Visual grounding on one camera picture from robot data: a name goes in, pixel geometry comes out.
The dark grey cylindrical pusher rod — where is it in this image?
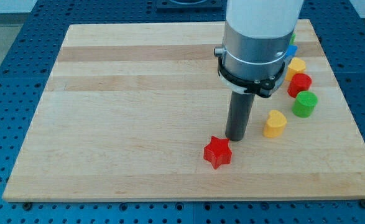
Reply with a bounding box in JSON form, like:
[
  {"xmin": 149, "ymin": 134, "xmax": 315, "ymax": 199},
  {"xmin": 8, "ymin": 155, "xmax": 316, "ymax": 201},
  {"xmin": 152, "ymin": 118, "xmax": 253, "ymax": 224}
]
[{"xmin": 225, "ymin": 91, "xmax": 255, "ymax": 141}]

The red star block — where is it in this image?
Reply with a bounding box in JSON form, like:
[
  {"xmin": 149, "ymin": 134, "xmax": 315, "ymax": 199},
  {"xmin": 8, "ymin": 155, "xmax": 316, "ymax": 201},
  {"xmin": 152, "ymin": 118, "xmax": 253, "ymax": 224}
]
[{"xmin": 203, "ymin": 136, "xmax": 233, "ymax": 169}]

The red cylinder block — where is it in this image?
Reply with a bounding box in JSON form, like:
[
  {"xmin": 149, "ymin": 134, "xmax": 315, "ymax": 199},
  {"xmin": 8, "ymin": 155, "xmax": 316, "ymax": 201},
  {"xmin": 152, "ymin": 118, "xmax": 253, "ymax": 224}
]
[{"xmin": 287, "ymin": 73, "xmax": 312, "ymax": 98}]

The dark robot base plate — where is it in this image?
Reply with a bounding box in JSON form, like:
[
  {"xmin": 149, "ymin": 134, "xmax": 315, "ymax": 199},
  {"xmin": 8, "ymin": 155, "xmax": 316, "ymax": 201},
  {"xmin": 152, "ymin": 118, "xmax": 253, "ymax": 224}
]
[{"xmin": 155, "ymin": 0, "xmax": 223, "ymax": 11}]

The yellow pentagon block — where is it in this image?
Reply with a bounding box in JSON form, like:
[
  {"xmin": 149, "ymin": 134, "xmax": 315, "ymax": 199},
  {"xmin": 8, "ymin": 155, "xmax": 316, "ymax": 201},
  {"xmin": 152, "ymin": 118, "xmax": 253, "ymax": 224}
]
[{"xmin": 285, "ymin": 57, "xmax": 307, "ymax": 81}]

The green block behind arm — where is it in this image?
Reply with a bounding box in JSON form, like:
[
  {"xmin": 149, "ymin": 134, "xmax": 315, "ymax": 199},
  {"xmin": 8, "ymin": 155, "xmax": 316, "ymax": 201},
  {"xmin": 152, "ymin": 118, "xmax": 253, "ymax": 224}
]
[{"xmin": 289, "ymin": 33, "xmax": 296, "ymax": 45}]

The yellow heart block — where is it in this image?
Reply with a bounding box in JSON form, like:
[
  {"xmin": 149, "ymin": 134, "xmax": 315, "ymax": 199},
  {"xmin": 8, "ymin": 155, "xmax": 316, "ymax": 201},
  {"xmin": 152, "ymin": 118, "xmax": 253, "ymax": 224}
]
[{"xmin": 263, "ymin": 110, "xmax": 287, "ymax": 138}]

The blue block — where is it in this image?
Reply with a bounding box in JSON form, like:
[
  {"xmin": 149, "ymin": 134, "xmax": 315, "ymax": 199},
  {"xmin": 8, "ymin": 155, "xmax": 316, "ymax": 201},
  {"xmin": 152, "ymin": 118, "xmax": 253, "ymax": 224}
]
[{"xmin": 285, "ymin": 45, "xmax": 298, "ymax": 57}]

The wooden board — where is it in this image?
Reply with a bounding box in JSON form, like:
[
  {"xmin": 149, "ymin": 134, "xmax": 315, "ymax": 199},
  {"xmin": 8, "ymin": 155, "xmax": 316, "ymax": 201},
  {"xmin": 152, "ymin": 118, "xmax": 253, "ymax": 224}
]
[{"xmin": 2, "ymin": 20, "xmax": 365, "ymax": 202}]

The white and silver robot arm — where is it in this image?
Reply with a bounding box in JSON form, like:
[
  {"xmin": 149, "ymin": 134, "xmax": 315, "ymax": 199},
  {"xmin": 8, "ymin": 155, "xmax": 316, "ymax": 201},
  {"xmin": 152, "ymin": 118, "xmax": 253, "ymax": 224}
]
[{"xmin": 214, "ymin": 0, "xmax": 303, "ymax": 98}]

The green cylinder block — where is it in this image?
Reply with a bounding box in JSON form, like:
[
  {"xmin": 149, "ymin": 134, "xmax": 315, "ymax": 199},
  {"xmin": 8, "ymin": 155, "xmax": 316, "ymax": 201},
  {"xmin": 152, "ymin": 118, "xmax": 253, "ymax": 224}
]
[{"xmin": 292, "ymin": 91, "xmax": 318, "ymax": 118}]

